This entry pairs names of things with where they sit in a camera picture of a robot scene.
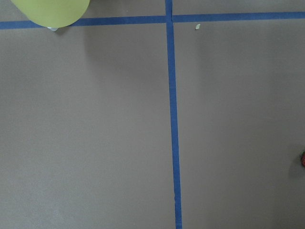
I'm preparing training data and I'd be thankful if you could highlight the red strawberry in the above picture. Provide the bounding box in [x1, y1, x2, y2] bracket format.
[300, 151, 305, 167]

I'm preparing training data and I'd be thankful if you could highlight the yellow cup on rack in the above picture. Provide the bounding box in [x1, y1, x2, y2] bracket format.
[12, 0, 90, 28]

